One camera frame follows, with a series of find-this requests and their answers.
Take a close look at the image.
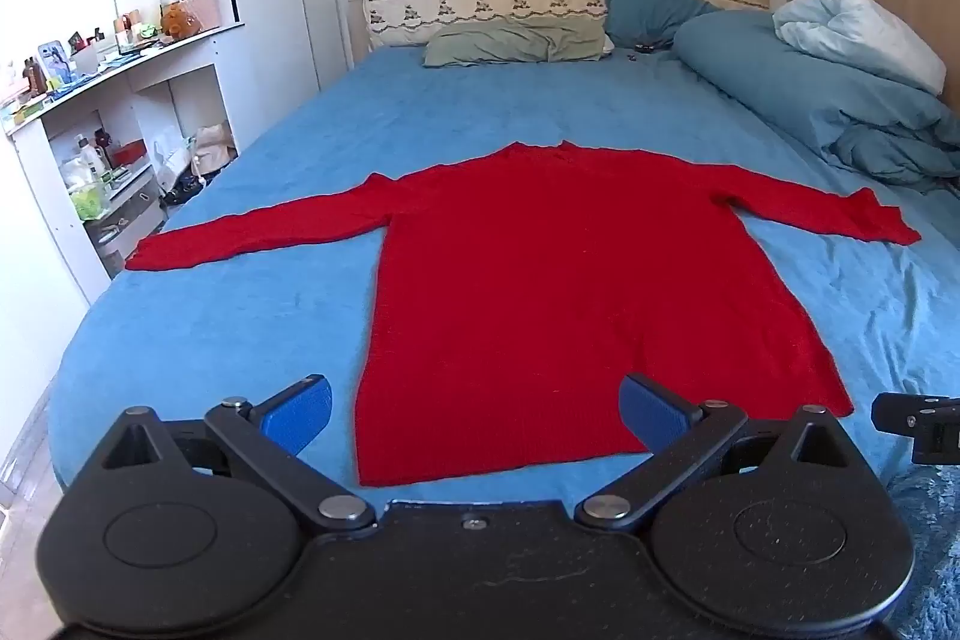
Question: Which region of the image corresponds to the brown teddy bear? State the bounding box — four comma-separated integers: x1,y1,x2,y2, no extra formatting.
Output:
160,4,202,40

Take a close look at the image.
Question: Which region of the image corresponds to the pink storage box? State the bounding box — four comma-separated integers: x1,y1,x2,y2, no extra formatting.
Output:
182,0,223,32

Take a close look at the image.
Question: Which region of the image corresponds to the photo frame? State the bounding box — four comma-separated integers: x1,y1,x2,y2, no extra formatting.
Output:
37,40,74,88

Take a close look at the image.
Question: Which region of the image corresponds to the white shelf desk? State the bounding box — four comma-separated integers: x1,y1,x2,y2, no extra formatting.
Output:
0,19,248,285

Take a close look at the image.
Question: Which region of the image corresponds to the red knit sweater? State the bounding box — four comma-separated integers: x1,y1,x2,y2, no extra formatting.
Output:
124,139,922,488

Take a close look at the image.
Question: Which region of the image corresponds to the green plastic bag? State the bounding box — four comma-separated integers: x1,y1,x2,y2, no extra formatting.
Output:
70,181,107,221

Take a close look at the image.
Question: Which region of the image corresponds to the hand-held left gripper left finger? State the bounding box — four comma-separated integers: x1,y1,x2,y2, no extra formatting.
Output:
101,374,377,533

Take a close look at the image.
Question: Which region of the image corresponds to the pale white blanket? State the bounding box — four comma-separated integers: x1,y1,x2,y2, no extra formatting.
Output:
772,0,947,95

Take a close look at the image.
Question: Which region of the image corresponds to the bed with blue sheet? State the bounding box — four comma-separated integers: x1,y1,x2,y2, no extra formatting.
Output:
46,40,960,640

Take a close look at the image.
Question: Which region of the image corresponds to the blue fluffy rug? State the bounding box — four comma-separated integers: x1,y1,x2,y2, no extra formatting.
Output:
885,456,960,640

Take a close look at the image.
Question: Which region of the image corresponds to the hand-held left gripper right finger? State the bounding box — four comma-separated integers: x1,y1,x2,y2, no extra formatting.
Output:
574,374,857,533

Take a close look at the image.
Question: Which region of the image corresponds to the blue duvet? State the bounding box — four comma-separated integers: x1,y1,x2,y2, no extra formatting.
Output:
673,10,960,191

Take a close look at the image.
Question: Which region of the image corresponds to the green pillow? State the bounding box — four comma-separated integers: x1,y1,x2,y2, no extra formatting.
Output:
422,16,607,68

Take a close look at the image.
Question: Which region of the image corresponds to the white drawer unit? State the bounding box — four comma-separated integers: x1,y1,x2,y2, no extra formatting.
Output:
81,166,167,260

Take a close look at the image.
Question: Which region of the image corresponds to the brown paper bag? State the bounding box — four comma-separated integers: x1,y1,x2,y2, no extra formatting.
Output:
190,122,238,178

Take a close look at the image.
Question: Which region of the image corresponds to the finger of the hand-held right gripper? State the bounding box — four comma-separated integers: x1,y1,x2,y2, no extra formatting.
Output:
872,391,960,465

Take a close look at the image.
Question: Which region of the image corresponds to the blue pillow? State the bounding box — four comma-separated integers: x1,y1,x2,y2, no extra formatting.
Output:
600,0,721,50

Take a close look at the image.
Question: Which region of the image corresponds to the white plastic bottle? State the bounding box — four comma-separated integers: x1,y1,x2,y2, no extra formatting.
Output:
73,134,107,176

